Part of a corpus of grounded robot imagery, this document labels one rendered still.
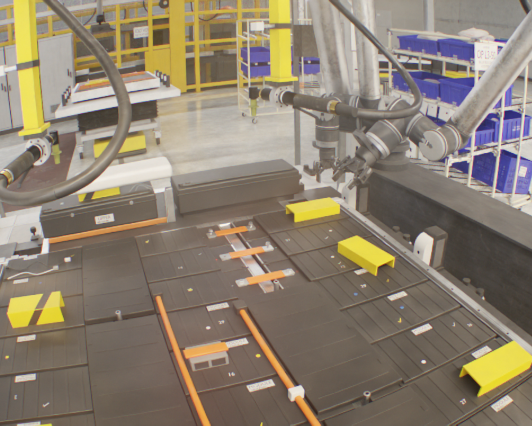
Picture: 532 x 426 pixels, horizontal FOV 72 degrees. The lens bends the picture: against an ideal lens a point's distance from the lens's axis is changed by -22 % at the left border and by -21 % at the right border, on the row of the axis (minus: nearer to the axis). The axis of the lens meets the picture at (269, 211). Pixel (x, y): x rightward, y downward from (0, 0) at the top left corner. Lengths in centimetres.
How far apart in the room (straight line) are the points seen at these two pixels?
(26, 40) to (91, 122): 455
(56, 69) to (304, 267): 906
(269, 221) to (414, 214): 88
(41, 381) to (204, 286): 51
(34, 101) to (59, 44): 864
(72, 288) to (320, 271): 67
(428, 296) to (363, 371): 32
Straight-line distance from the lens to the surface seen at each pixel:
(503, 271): 186
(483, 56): 341
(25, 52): 128
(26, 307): 111
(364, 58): 201
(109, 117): 575
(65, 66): 989
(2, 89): 1015
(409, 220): 215
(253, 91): 164
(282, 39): 150
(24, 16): 128
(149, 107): 578
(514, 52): 152
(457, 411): 84
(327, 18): 209
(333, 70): 219
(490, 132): 382
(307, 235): 136
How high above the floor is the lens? 162
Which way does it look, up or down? 24 degrees down
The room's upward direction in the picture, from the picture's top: 1 degrees counter-clockwise
